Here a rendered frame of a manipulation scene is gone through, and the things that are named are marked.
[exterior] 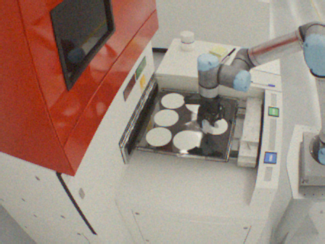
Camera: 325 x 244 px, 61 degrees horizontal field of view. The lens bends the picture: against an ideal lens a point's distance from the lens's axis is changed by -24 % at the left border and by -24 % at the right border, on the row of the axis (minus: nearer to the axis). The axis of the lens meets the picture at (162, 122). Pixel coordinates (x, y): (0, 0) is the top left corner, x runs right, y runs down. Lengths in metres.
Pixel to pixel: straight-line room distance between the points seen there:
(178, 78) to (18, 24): 1.11
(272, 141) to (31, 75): 0.96
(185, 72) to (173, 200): 0.61
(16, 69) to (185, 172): 0.90
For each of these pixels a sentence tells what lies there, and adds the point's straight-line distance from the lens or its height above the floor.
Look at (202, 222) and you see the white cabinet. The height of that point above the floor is 0.75.
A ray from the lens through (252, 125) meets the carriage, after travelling 1.47.
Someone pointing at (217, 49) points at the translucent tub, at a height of 1.03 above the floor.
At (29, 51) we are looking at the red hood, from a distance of 0.66.
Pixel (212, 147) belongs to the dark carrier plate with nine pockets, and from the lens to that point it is 1.35.
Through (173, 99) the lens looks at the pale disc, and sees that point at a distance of 1.55.
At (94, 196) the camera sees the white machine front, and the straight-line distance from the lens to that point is 1.16.
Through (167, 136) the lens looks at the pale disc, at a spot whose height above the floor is 0.90.
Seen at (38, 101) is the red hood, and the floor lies 1.49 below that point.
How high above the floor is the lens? 1.90
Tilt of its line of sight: 44 degrees down
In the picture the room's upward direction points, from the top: 7 degrees counter-clockwise
